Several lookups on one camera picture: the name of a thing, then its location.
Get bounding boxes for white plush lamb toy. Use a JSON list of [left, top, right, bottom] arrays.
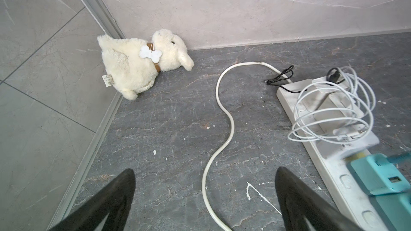
[[97, 29, 194, 101]]

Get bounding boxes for white black-cabled plug adapter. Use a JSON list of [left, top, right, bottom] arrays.
[[265, 65, 351, 95]]

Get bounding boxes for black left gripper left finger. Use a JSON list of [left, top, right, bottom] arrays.
[[51, 169, 136, 231]]

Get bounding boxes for teal charger adapter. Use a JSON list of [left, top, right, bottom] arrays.
[[370, 192, 411, 231], [347, 151, 411, 196]]

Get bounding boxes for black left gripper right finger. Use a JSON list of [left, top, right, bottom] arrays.
[[275, 167, 362, 231]]

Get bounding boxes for white power strip cord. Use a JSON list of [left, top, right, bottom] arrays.
[[201, 61, 291, 231]]

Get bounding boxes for white power strip colourful sockets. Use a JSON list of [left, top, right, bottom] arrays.
[[277, 79, 386, 231]]

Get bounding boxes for white charger with cable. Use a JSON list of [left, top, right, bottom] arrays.
[[288, 66, 380, 159], [314, 92, 365, 133]]

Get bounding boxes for teal cable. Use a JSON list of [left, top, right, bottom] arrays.
[[386, 151, 411, 165]]

